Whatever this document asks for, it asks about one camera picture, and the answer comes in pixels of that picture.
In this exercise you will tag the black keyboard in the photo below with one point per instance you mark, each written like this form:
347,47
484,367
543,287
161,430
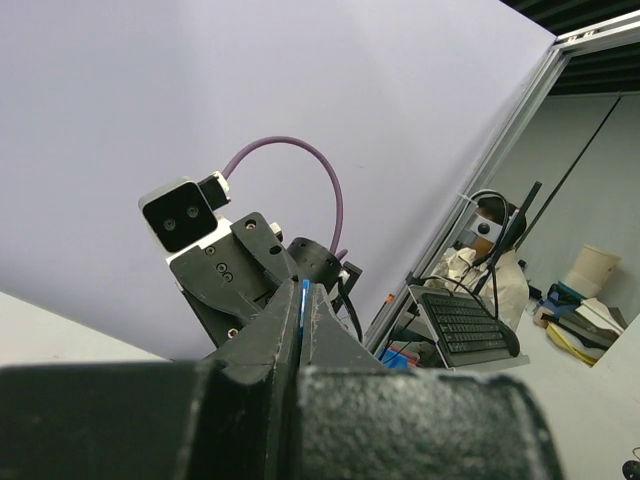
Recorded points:
464,330

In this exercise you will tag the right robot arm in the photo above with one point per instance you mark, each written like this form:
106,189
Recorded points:
320,266

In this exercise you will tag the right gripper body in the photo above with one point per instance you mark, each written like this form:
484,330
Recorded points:
228,282

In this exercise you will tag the seated person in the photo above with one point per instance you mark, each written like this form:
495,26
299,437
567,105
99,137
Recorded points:
494,273

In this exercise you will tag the aluminium frame post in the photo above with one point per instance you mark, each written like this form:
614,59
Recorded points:
611,33

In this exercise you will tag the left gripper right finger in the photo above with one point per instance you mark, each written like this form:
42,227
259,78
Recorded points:
355,419

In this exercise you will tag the blue key tag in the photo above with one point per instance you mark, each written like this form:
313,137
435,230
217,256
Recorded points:
305,290

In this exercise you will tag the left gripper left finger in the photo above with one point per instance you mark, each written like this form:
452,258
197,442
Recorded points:
221,417

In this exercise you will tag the white paper cup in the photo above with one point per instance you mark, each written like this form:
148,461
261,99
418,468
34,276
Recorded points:
590,271

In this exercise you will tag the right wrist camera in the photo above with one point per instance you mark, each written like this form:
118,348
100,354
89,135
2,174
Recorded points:
184,213

